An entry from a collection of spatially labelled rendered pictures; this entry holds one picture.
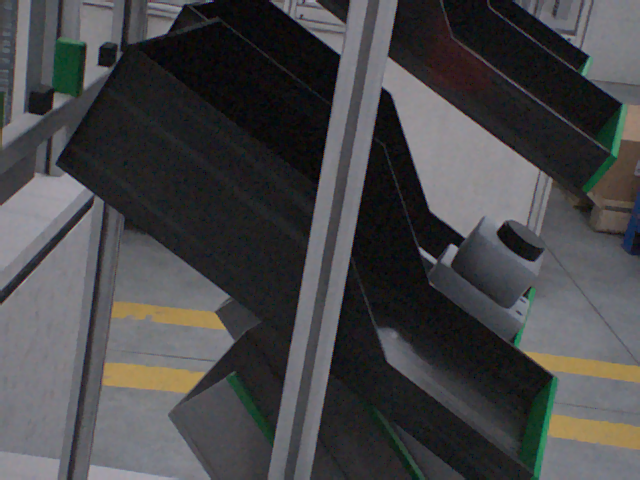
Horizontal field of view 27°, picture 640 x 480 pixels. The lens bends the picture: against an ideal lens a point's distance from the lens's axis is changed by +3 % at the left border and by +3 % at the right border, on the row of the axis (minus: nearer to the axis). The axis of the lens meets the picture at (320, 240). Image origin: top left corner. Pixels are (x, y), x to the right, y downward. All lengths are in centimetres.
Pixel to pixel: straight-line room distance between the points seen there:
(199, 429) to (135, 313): 321
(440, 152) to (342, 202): 395
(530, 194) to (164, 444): 196
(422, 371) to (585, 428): 303
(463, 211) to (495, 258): 383
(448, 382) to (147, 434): 252
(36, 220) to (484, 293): 122
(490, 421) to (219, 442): 15
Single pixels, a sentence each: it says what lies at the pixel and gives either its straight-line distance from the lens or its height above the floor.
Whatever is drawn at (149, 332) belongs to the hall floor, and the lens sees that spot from 376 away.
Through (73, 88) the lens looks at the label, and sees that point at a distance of 77.
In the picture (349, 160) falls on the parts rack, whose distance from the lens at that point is 58.
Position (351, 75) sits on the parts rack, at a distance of 57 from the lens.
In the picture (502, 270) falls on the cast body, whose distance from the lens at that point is 79.
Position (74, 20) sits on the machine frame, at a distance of 210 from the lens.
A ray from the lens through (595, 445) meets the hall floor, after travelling 364.
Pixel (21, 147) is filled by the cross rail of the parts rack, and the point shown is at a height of 130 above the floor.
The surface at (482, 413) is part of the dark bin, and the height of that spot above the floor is 120.
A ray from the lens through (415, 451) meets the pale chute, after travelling 96.
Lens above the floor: 149
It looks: 18 degrees down
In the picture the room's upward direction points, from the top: 10 degrees clockwise
